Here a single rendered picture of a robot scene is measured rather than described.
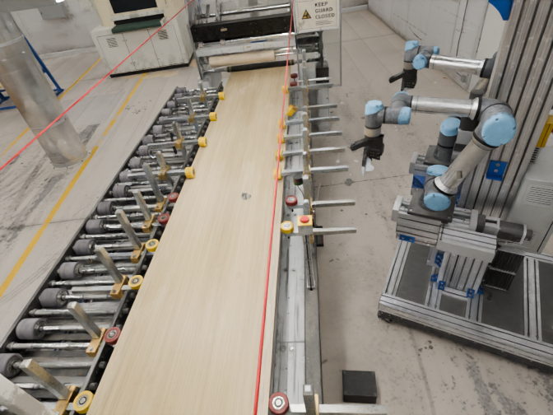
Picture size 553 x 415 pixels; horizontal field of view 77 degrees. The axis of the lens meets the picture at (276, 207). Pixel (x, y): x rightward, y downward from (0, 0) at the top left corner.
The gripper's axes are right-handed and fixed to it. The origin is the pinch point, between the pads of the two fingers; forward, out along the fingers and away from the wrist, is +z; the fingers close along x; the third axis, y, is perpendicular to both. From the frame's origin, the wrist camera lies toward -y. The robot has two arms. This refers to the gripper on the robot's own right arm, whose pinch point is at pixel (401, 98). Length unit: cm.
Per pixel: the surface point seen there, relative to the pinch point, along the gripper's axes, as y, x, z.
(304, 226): -18, -123, 10
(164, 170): -153, -80, 35
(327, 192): -73, 46, 132
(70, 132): -430, 14, 91
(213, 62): -242, 116, 26
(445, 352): 60, -90, 132
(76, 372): -109, -213, 60
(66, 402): -90, -226, 47
